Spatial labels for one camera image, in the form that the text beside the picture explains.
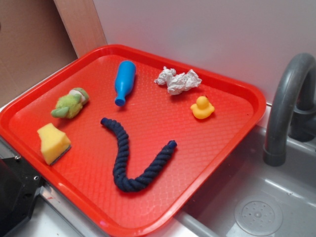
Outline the grey toy faucet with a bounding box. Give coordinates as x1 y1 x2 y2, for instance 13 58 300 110
263 53 316 166

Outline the yellow rubber duck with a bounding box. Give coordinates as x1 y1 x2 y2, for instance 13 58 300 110
190 96 215 119

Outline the green plush toy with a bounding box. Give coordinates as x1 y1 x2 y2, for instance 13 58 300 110
51 87 89 119

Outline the grey plastic sink basin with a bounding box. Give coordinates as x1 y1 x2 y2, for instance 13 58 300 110
174 124 316 237

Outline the dark blue twisted rope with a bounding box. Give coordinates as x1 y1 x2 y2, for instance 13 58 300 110
100 117 178 193

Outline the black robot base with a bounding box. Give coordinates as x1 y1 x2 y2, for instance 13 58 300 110
0 156 43 237

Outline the crumpled white paper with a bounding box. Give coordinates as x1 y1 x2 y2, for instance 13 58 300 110
154 67 202 95

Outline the blue plastic bottle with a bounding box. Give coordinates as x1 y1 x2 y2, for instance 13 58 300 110
115 61 136 107

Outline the wooden board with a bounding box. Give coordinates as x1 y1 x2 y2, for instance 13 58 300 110
54 0 108 57

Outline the red plastic tray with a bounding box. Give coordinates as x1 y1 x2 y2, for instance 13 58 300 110
0 45 266 237

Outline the yellow sponge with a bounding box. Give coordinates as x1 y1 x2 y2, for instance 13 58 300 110
37 123 71 165

